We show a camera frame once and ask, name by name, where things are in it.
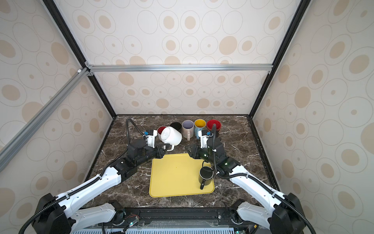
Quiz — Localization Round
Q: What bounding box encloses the yellow plastic tray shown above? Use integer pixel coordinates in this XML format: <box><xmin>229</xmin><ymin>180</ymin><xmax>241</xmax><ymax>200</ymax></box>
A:
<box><xmin>149</xmin><ymin>153</ymin><xmax>215</xmax><ymax>198</ymax></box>

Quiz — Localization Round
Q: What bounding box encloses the white mug front row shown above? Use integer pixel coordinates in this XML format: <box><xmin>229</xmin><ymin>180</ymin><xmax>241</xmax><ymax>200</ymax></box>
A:
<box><xmin>157</xmin><ymin>126</ymin><xmax>166</xmax><ymax>140</ymax></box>

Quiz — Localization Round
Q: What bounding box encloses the blue mug yellow inside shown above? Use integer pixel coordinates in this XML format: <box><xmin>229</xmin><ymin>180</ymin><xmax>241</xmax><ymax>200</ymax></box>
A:
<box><xmin>194</xmin><ymin>119</ymin><xmax>206</xmax><ymax>139</ymax></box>

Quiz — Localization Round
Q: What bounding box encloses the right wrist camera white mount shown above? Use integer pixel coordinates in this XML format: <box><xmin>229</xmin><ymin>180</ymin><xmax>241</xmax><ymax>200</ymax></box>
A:
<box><xmin>198</xmin><ymin>130</ymin><xmax>211</xmax><ymax>149</ymax></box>

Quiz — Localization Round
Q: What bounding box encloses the black left corner post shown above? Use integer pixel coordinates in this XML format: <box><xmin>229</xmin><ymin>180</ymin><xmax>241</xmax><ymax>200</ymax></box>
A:
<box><xmin>42</xmin><ymin>0</ymin><xmax>117</xmax><ymax>119</ymax></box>

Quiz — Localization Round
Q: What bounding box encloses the black mug white base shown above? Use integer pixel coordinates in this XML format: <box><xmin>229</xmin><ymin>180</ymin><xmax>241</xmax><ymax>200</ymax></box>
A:
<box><xmin>170</xmin><ymin>122</ymin><xmax>182</xmax><ymax>133</ymax></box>

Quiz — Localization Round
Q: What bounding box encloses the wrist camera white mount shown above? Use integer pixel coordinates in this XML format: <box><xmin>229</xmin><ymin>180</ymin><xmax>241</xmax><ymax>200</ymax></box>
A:
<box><xmin>143</xmin><ymin>130</ymin><xmax>157</xmax><ymax>148</ymax></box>
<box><xmin>198</xmin><ymin>130</ymin><xmax>211</xmax><ymax>149</ymax></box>

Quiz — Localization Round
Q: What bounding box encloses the black base frame rail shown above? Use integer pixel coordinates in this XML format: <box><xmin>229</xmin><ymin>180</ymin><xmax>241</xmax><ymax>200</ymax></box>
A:
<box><xmin>98</xmin><ymin>207</ymin><xmax>260</xmax><ymax>234</ymax></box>

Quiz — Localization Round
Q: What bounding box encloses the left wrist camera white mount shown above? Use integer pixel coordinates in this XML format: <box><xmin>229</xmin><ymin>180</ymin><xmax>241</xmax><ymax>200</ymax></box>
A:
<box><xmin>143</xmin><ymin>130</ymin><xmax>157</xmax><ymax>148</ymax></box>

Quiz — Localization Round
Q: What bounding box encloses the aluminium rail left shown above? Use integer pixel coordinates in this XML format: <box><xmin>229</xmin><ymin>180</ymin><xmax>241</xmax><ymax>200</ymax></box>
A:
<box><xmin>1</xmin><ymin>67</ymin><xmax>88</xmax><ymax>170</ymax></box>

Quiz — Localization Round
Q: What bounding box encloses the black corner frame post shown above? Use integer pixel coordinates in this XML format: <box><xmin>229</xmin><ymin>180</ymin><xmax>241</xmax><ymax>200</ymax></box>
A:
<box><xmin>249</xmin><ymin>0</ymin><xmax>311</xmax><ymax>119</ymax></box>

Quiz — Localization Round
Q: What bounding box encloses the aluminium rail back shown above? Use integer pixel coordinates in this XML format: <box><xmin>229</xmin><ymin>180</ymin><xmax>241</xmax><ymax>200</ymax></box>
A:
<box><xmin>88</xmin><ymin>63</ymin><xmax>273</xmax><ymax>72</ymax></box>

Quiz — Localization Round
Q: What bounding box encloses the pink iridescent mug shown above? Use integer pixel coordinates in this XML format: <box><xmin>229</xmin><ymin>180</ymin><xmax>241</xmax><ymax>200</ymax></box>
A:
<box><xmin>182</xmin><ymin>120</ymin><xmax>194</xmax><ymax>141</ymax></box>

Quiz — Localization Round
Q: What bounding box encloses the black mug front row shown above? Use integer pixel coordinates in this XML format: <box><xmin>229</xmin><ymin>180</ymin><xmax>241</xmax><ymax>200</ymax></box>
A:
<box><xmin>198</xmin><ymin>166</ymin><xmax>214</xmax><ymax>190</ymax></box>

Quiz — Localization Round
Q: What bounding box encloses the aluminium rail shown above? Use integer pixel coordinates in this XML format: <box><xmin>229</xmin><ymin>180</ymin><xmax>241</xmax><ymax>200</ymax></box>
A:
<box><xmin>1</xmin><ymin>67</ymin><xmax>88</xmax><ymax>170</ymax></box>
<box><xmin>88</xmin><ymin>63</ymin><xmax>273</xmax><ymax>72</ymax></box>

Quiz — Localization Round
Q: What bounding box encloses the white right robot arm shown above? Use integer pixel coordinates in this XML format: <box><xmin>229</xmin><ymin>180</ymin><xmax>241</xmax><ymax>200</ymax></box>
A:
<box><xmin>188</xmin><ymin>125</ymin><xmax>316</xmax><ymax>234</ymax></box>

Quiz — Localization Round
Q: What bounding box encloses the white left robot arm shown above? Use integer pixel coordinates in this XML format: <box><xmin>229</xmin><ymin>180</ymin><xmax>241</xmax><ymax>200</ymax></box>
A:
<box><xmin>19</xmin><ymin>130</ymin><xmax>174</xmax><ymax>234</ymax></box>

